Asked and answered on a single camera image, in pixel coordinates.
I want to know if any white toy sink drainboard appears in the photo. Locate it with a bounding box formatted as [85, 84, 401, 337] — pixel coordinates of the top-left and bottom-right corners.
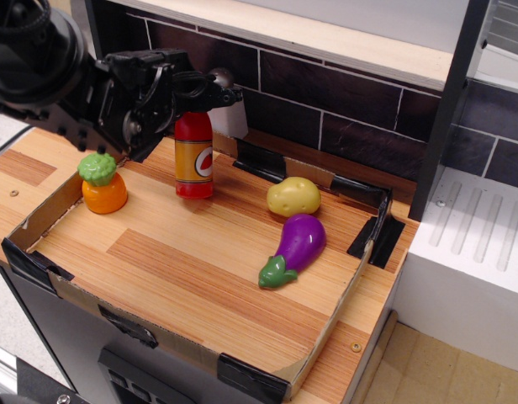
[394, 168, 518, 371]

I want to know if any brass screw right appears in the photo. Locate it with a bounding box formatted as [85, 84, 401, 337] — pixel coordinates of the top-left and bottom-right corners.
[351, 343, 362, 353]

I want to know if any orange toy carrot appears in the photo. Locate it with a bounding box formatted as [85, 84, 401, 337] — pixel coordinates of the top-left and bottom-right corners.
[77, 152, 128, 214]

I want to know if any wooden shelf with black frame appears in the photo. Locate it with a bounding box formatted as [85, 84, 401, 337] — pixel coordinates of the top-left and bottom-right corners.
[84, 0, 491, 222]

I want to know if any yellow toy potato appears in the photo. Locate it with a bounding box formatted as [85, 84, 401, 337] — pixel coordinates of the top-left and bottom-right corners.
[267, 177, 321, 217]

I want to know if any red toy hot sauce bottle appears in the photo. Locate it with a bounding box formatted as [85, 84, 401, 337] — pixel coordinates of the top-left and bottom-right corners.
[174, 113, 214, 199]

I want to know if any purple toy eggplant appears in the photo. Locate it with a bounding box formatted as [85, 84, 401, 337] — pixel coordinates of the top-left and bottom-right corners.
[258, 214, 326, 289]

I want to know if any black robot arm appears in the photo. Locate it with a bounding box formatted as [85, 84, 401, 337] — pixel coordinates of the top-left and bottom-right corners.
[0, 1, 242, 162]

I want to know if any black control panel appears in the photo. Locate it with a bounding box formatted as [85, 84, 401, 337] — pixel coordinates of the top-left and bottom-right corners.
[98, 348, 194, 404]

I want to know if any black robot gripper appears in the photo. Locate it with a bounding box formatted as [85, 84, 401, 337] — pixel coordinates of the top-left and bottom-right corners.
[44, 49, 243, 162]

